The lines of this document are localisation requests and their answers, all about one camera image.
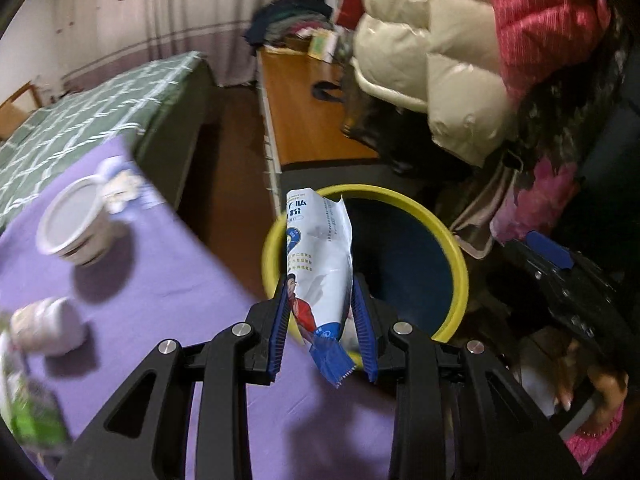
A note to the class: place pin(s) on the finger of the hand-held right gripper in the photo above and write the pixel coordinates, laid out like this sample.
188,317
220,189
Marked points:
547,252

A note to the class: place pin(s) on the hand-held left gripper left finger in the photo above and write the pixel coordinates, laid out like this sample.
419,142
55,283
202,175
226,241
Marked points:
280,330

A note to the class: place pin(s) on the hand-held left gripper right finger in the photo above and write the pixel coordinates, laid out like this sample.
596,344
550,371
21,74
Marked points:
362,330

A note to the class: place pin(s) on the yellow rimmed trash bin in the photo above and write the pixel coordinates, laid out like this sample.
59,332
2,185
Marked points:
400,260

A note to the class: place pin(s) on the white and blue pouch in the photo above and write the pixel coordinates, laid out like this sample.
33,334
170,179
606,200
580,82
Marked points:
320,260

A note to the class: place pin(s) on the white pill bottle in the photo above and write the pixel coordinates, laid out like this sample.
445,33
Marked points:
47,325

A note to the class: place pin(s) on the white plastic cup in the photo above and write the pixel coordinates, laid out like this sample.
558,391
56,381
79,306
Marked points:
75,220

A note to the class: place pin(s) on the person's right forearm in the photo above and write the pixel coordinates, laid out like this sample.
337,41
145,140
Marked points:
595,450

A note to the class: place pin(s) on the person's right hand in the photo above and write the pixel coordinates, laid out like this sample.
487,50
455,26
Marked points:
607,392

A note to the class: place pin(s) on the pink floral garment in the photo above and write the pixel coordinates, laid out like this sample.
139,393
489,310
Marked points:
540,195

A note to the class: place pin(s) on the beige tote bag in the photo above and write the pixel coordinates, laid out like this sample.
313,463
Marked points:
480,210

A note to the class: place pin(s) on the purple floral tablecloth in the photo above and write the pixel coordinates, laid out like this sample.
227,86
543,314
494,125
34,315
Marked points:
165,285

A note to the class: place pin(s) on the dark leopard print scarf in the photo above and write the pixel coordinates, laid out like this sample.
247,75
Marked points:
565,120

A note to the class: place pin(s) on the long wooden cabinet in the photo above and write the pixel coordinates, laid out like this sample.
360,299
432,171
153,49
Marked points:
310,130

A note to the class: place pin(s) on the cream puffer jacket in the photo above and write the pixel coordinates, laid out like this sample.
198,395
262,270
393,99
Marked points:
450,60

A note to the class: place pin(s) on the dark patterned bag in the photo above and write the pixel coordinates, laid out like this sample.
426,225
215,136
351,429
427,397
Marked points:
360,110

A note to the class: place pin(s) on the red dotted puffer jacket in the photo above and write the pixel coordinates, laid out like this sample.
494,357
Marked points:
545,25

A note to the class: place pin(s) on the bed with green checked cover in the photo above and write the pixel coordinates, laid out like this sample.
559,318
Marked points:
90,115

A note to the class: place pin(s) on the pale green box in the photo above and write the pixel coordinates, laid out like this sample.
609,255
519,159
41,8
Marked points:
320,45

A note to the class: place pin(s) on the pile of folded clothes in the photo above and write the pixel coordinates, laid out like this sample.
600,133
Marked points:
295,15

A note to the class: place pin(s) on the pink and white curtain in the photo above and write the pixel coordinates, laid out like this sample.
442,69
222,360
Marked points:
175,15

